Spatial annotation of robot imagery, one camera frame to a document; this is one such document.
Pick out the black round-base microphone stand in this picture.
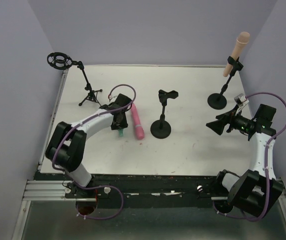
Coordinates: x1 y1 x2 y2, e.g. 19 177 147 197
207 56 244 110

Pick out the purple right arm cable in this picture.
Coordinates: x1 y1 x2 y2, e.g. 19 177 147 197
212 91 286 222

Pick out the pink microphone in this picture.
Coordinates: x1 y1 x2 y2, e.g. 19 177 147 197
130 103 145 140

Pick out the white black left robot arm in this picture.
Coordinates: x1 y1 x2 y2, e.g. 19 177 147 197
45 93 133 187

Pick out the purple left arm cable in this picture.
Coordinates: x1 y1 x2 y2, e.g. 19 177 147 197
51 83 137 221

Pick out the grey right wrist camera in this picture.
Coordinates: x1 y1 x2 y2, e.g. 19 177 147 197
234 93 249 108

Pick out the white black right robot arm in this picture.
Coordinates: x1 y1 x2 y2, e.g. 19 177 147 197
206 104 283 218

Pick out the black clip round-base stand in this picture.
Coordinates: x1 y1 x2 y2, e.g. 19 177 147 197
150 89 179 139

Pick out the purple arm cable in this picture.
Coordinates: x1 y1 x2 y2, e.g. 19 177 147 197
212 91 286 222
51 83 137 221

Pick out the aluminium frame rail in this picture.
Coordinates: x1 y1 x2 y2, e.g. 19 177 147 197
22 180 96 202

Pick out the mint green microphone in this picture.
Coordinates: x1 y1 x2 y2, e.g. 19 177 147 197
118 129 124 138

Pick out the peach microphone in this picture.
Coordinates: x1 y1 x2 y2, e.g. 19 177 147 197
223 31 250 77

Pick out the black tripod shock-mount stand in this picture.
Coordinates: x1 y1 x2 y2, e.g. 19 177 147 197
46 51 103 107

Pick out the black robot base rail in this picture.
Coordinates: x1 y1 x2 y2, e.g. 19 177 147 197
34 172 228 209

